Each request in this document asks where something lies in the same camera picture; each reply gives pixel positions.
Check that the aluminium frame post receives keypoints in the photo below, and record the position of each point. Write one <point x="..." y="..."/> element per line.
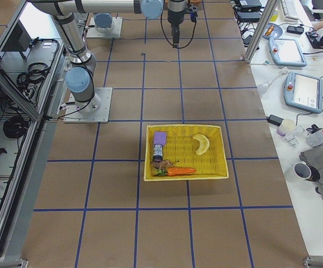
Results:
<point x="270" y="6"/>

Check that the yellow plastic basket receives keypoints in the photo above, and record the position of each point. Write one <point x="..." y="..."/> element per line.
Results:
<point x="181" y="148"/>

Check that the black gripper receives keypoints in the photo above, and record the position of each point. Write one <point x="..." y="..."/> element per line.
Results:
<point x="175" y="16"/>

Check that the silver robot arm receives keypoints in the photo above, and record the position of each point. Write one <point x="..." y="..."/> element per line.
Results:
<point x="79" y="79"/>
<point x="103" y="22"/>

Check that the lower teach pendant tablet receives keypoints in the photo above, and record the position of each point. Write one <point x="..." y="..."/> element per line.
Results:
<point x="303" y="92"/>

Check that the teach pendant tablet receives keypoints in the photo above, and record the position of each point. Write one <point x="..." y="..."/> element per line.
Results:
<point x="303" y="92"/>
<point x="286" y="52"/>

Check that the upper teach pendant tablet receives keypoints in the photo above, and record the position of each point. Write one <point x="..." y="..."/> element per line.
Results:
<point x="286" y="52"/>

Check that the purple capped bottle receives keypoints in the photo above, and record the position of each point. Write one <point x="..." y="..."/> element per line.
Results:
<point x="157" y="152"/>

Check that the brass cylinder tool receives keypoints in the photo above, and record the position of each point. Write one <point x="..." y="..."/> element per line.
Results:
<point x="269" y="30"/>

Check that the lavender white cup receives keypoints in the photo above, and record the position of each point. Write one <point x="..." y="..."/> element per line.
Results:
<point x="286" y="126"/>

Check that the brown toy animal figure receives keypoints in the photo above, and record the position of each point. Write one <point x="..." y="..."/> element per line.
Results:
<point x="162" y="165"/>

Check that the blue plate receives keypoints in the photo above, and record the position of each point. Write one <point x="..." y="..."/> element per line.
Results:
<point x="278" y="32"/>

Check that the croissant bread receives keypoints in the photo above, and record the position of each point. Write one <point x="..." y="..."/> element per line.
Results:
<point x="204" y="143"/>

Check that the orange toy carrot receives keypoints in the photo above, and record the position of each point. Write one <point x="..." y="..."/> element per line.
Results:
<point x="175" y="171"/>

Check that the black power adapter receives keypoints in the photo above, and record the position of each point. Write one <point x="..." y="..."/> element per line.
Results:
<point x="274" y="120"/>

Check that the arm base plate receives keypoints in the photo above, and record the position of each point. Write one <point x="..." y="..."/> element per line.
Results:
<point x="98" y="109"/>
<point x="113" y="32"/>

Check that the white black mug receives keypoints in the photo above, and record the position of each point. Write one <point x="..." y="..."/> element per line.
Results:
<point x="306" y="172"/>

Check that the purple sponge block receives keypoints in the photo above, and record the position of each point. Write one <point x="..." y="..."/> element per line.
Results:
<point x="159" y="138"/>

